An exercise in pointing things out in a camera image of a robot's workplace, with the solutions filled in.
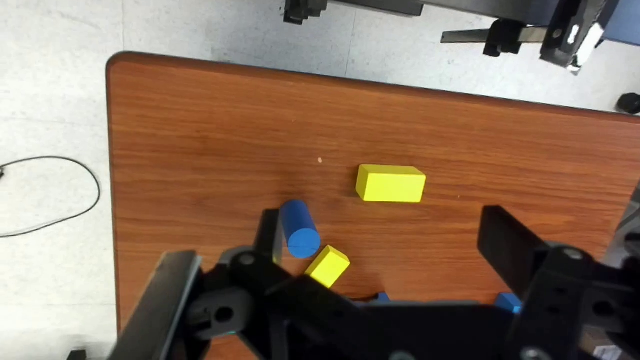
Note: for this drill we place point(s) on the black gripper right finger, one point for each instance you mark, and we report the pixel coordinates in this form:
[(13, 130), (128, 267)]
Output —
[(510, 240)]

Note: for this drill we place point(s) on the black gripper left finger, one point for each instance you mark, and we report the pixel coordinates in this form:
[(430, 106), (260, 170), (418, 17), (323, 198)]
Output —
[(270, 237)]

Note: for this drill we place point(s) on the blue cylinder block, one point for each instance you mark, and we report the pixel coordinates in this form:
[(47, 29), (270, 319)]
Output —
[(299, 230)]

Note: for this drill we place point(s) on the blue rectangular block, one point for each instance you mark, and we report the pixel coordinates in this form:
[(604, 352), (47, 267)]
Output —
[(508, 304)]

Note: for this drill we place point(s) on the long yellow block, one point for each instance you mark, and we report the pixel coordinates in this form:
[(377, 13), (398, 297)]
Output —
[(328, 265)]

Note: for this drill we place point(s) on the blue arch block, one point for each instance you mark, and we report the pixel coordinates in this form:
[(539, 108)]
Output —
[(382, 299)]

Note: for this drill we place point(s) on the yellow rectangular block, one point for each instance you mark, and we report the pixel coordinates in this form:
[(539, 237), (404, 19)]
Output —
[(390, 185)]

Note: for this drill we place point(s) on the black device with white label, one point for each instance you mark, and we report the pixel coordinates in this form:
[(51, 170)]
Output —
[(572, 33)]

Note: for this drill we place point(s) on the blue metal plate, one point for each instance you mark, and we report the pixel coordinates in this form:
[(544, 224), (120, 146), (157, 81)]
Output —
[(626, 20)]

